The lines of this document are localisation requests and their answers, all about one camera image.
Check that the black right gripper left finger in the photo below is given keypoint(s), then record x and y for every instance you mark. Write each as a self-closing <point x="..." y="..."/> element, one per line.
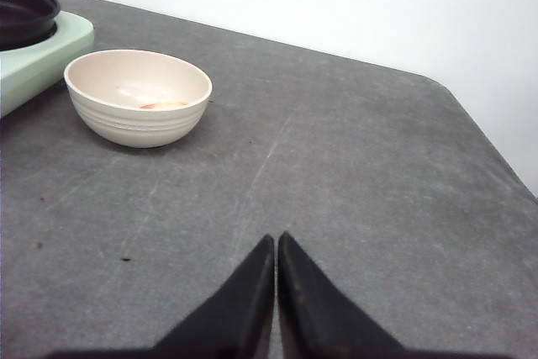
<point x="230" y="323"/>

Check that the cream ribbed bowl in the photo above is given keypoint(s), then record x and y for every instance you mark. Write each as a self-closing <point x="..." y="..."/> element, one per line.
<point x="108" y="87"/>

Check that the mint green breakfast maker base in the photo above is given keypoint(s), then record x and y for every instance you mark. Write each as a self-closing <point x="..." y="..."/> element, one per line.
<point x="28" y="71"/>

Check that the pink shrimp piece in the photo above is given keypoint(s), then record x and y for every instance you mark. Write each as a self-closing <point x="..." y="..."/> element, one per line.
<point x="164" y="105"/>

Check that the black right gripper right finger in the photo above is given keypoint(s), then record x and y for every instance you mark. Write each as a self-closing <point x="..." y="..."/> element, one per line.
<point x="322" y="321"/>

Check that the black round frying pan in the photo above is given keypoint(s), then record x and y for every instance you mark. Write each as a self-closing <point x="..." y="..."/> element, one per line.
<point x="27" y="22"/>

